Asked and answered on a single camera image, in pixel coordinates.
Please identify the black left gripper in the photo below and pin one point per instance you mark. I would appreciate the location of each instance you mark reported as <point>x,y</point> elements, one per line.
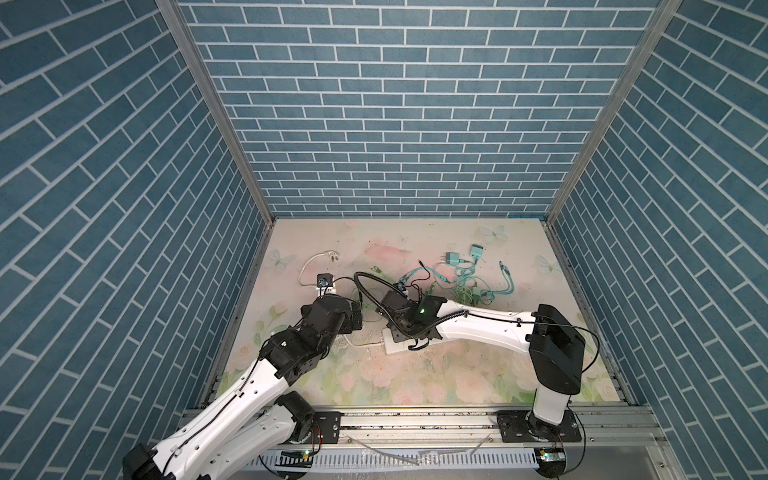
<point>348,324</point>

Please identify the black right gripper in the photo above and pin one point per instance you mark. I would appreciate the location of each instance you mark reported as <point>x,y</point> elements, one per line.
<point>395,335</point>

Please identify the white multicolour power strip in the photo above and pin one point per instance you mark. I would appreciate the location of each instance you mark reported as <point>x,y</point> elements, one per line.
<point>396,345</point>

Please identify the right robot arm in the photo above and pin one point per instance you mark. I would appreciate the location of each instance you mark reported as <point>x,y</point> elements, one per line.
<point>554,346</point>

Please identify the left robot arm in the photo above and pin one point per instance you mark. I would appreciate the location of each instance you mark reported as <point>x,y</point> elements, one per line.
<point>252,390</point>

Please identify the large teal charger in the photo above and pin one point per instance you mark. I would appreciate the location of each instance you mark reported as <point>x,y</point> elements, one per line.
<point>476,252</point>

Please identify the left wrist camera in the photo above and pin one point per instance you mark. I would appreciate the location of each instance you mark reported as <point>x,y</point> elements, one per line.
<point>324,280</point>

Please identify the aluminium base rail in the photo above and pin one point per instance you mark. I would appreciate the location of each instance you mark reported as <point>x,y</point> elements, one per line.
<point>412,439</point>

